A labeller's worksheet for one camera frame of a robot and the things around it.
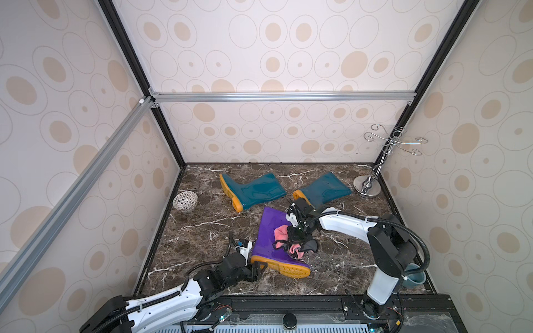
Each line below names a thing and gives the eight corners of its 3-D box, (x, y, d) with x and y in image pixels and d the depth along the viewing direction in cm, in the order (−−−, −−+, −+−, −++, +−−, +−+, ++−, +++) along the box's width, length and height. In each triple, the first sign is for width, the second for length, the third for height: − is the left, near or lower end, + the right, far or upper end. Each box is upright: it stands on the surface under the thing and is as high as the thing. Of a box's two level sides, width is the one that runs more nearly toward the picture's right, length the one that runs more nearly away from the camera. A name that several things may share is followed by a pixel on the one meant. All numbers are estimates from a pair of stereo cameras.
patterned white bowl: (174, 209, 103) (170, 203, 99) (186, 194, 109) (182, 188, 104) (190, 215, 101) (187, 209, 96) (201, 200, 106) (198, 193, 102)
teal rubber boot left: (236, 215, 101) (234, 207, 95) (222, 184, 113) (219, 175, 107) (283, 195, 108) (283, 187, 103) (264, 168, 121) (264, 159, 115)
